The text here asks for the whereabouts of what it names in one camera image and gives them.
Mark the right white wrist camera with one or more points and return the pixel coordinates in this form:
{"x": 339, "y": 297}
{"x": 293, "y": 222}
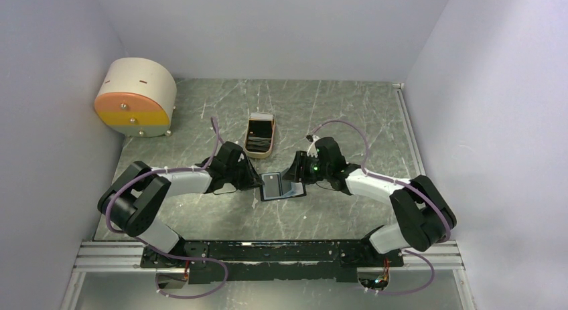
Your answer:
{"x": 312, "y": 150}

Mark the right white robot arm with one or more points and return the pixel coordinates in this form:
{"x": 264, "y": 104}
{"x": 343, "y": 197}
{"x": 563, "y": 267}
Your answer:
{"x": 422, "y": 216}

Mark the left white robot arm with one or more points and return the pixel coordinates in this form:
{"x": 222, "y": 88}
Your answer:
{"x": 131, "y": 204}

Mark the beige wooden card tray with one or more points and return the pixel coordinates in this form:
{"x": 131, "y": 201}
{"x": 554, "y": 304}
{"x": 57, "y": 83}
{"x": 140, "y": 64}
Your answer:
{"x": 261, "y": 116}

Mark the round pastel drawer box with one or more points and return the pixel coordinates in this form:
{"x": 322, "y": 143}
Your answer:
{"x": 137, "y": 98}

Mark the black credit card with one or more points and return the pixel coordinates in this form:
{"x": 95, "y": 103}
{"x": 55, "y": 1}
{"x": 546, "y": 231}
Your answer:
{"x": 271, "y": 186}

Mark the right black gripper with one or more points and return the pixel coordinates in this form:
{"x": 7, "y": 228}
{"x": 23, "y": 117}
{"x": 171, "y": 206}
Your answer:
{"x": 297, "y": 172}

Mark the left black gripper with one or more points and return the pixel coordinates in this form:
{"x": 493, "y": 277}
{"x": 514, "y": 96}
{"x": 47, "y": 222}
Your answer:
{"x": 252, "y": 180}

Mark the black leather card holder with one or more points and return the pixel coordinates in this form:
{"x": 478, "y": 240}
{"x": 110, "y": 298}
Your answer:
{"x": 288, "y": 190}

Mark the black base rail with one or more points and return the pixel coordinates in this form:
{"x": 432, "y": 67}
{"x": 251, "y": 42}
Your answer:
{"x": 272, "y": 260}

